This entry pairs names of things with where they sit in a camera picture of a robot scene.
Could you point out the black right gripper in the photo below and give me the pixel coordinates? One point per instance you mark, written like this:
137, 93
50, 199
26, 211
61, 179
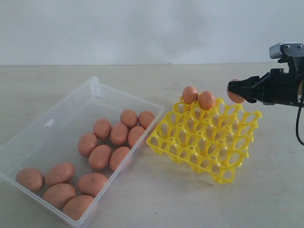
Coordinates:
275, 87

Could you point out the brown egg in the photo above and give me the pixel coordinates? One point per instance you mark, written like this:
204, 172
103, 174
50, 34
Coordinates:
129, 118
119, 134
207, 100
58, 195
91, 184
117, 157
61, 173
99, 157
190, 94
145, 118
30, 178
102, 128
234, 97
134, 135
87, 143

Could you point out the yellow plastic egg tray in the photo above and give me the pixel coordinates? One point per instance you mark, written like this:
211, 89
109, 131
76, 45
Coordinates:
214, 141

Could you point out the clear plastic storage box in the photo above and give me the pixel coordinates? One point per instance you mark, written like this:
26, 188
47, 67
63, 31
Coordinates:
52, 138

